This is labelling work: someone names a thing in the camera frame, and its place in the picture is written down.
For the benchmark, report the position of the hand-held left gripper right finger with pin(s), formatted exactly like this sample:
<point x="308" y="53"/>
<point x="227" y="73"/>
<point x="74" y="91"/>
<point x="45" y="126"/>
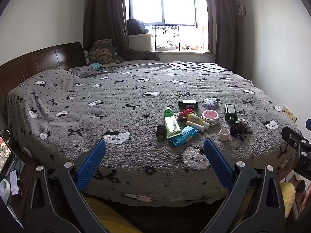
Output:
<point x="218" y="165"/>

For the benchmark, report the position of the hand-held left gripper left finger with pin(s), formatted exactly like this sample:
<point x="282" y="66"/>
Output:
<point x="91" y="165"/>

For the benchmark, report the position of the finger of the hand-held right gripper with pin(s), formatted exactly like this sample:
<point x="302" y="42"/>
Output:
<point x="308" y="123"/>
<point x="292" y="136"/>

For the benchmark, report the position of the yellow bottle with white cap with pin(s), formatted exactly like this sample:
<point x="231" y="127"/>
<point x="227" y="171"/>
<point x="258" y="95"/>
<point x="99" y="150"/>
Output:
<point x="194" y="119"/>

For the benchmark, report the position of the white tape roll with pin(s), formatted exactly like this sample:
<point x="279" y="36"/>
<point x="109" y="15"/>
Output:
<point x="224" y="135"/>

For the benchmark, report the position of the yellow fluffy rug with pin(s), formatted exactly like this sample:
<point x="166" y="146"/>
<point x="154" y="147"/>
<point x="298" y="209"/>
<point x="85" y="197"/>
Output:
<point x="288" y="196"/>

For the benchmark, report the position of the blue wet wipes pack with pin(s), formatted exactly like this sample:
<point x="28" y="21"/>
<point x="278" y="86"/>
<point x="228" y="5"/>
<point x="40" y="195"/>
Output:
<point x="184" y="137"/>

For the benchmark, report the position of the yellow and white tube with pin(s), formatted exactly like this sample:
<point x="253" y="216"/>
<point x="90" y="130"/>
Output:
<point x="194" y="126"/>

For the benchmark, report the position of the pink round tin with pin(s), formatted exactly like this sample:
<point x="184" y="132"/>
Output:
<point x="210" y="117"/>

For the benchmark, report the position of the dark green bottle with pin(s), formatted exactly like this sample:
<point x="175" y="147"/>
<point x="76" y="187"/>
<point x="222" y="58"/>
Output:
<point x="230" y="111"/>

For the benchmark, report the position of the grey cat print blanket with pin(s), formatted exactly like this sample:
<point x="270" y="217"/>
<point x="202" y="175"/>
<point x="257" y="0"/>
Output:
<point x="121" y="116"/>

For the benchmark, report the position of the lavender hair scrunchie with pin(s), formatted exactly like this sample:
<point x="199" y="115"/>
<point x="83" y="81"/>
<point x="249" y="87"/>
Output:
<point x="211" y="105"/>

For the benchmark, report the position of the pink and green knitted toy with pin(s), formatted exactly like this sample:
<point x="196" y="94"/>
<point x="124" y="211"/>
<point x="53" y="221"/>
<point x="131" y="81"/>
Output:
<point x="182" y="114"/>

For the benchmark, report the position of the green tube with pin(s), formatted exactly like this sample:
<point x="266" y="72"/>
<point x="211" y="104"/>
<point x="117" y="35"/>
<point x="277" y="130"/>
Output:
<point x="171" y="123"/>

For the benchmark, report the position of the small dark bottle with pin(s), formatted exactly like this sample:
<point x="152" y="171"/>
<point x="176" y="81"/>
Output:
<point x="161" y="132"/>

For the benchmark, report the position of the black box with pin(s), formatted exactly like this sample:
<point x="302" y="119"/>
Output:
<point x="188" y="104"/>

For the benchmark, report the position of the smartphone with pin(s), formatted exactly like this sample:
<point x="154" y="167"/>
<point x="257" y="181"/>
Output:
<point x="14" y="183"/>

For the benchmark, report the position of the tablet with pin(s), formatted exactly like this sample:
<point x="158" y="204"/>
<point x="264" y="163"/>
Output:
<point x="4" y="154"/>

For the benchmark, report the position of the white cup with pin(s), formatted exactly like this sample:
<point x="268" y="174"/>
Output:
<point x="4" y="190"/>

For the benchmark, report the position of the teal cloth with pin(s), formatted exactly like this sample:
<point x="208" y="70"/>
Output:
<point x="96" y="66"/>

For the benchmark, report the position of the brown patterned pillow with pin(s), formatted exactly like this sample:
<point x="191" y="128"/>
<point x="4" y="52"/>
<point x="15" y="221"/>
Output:
<point x="103" y="52"/>

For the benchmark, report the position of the dark wooden headboard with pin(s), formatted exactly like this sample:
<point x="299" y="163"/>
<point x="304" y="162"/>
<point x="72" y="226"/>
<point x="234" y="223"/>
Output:
<point x="43" y="58"/>

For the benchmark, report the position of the dark cloth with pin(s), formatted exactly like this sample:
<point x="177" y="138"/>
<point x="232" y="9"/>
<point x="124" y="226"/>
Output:
<point x="143" y="55"/>

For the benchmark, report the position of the row of small windowsill toys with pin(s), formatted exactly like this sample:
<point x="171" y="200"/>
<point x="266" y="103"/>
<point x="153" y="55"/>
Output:
<point x="175" y="46"/>

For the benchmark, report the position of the white storage box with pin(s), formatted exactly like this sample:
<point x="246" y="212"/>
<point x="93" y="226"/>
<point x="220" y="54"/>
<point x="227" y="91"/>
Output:
<point x="141" y="42"/>

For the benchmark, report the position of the brown curtain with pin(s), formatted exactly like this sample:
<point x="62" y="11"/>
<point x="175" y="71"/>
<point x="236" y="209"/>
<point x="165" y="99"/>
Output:
<point x="218" y="24"/>
<point x="104" y="17"/>

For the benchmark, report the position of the dark plush toy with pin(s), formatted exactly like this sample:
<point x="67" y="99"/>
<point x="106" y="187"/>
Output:
<point x="136" y="26"/>

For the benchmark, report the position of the black folding rack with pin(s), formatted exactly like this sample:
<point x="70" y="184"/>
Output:
<point x="167" y="26"/>

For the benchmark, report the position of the window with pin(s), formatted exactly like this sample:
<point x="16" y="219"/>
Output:
<point x="165" y="4"/>

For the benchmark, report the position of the wall socket panel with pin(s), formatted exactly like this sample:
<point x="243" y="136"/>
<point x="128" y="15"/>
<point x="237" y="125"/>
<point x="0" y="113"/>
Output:
<point x="289" y="113"/>

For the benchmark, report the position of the wall switch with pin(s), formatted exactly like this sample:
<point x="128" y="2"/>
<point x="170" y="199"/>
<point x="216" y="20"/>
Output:
<point x="242" y="9"/>

